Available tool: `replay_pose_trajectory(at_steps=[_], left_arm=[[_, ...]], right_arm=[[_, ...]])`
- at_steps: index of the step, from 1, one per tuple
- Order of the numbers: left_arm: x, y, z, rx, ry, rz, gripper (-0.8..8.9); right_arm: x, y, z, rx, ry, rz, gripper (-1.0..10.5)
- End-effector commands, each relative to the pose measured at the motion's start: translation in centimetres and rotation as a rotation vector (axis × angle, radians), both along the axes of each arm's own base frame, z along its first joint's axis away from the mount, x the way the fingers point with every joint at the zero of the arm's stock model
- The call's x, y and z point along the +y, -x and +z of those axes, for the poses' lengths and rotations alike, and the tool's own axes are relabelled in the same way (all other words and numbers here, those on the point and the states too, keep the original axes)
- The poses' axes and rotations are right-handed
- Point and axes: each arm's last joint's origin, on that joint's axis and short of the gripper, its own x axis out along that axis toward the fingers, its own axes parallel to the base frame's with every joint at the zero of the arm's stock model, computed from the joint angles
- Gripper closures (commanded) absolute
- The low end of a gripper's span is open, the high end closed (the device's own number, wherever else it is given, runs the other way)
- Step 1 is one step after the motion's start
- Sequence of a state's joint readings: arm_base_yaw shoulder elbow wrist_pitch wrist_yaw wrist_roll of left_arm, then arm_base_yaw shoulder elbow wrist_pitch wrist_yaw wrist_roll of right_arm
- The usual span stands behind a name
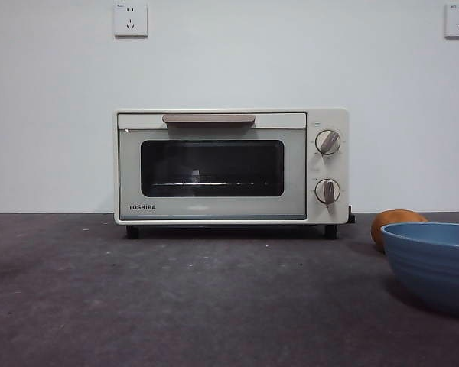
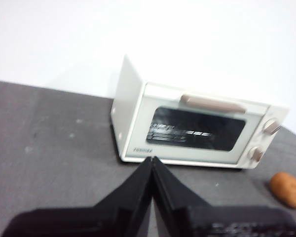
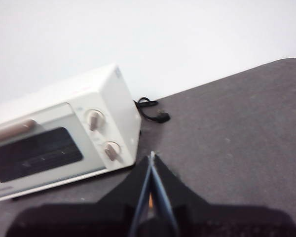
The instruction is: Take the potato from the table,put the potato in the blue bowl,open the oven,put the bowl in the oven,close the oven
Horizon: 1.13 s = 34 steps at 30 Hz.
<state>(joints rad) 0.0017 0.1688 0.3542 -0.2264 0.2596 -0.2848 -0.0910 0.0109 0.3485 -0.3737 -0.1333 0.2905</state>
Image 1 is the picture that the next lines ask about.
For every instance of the cream glass oven door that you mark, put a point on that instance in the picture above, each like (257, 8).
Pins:
(145, 120)

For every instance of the brown potato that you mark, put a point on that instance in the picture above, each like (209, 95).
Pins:
(394, 218)

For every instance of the blue ribbed bowl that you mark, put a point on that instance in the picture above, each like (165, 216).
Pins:
(432, 271)

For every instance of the cream oven knob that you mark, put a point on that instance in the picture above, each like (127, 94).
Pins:
(327, 142)
(327, 191)

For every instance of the cream Toshiba toaster oven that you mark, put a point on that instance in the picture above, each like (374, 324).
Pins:
(327, 168)

